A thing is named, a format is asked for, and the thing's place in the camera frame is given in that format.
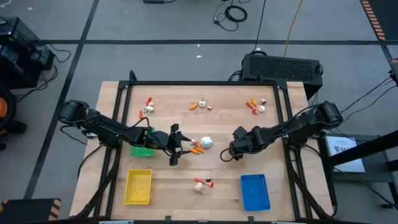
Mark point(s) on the large white garlic bulb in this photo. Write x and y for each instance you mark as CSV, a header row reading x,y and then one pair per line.
x,y
206,142

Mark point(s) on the orange black vacuum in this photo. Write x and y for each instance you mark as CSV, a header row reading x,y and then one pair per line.
x,y
3,112

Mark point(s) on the green plastic basket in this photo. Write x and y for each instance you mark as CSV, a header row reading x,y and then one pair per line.
x,y
141,152

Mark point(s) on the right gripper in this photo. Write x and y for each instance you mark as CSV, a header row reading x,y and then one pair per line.
x,y
242,144

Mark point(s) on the black aluminium table frame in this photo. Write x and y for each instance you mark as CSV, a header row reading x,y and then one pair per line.
x,y
202,83

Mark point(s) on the black equipment stack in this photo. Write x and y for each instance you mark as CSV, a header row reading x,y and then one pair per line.
x,y
18,53

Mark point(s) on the white paper sign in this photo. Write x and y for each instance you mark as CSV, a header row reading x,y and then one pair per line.
x,y
345,152

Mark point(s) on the hazard striped black platform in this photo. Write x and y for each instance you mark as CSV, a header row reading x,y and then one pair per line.
x,y
28,211

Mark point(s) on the yellow plastic basket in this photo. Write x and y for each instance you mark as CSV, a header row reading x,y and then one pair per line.
x,y
138,186

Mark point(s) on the hazard striped black mat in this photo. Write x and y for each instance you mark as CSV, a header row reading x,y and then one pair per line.
x,y
388,15

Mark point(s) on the black power strip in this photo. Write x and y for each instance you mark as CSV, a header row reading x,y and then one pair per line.
x,y
154,1

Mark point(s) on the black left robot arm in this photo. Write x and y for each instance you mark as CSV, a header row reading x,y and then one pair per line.
x,y
105,129

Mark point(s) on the black perforated computer tower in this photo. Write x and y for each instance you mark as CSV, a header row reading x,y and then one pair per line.
x,y
281,73

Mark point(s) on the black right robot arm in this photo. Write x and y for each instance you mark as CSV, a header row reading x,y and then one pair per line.
x,y
295,127

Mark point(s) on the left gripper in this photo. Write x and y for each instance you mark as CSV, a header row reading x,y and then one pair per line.
x,y
174,144

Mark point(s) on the black side stand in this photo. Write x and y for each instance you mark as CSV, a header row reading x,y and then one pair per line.
x,y
376,168

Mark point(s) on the beige garlic bulb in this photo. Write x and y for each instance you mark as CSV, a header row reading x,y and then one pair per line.
x,y
199,187

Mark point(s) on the blue plastic basket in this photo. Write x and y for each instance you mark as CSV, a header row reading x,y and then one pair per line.
x,y
255,193

